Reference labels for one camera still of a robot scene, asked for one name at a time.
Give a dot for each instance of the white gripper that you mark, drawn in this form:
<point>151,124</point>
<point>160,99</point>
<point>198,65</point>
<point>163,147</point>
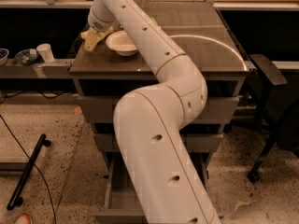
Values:
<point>99,25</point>

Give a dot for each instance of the yellow sponge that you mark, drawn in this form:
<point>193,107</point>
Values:
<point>87,36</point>

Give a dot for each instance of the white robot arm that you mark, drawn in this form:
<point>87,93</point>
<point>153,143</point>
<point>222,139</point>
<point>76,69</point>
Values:
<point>147,121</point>

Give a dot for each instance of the top drawer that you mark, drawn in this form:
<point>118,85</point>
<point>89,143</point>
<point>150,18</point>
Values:
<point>99,96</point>

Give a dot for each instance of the grey drawer cabinet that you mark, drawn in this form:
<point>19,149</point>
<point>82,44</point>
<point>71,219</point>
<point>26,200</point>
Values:
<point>198,29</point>

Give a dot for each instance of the open bottom drawer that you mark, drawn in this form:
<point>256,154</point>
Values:
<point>121,203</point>

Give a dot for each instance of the white paper cup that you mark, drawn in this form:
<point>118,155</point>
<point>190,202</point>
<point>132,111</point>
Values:
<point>45,52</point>

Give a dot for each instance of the dark patterned bowl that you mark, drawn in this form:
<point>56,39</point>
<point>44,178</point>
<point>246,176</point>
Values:
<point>27,57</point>

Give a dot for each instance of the blue white bowl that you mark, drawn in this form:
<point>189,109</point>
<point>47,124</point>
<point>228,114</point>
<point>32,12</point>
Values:
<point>3,56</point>

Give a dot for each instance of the black bar on floor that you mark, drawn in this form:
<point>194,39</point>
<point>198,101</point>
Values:
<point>16,198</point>

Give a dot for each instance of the red white shoe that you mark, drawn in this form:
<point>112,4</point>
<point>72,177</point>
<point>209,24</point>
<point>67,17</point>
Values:
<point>24,219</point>

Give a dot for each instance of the black office chair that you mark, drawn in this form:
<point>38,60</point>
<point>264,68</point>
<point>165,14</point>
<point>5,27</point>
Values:
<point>276,96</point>

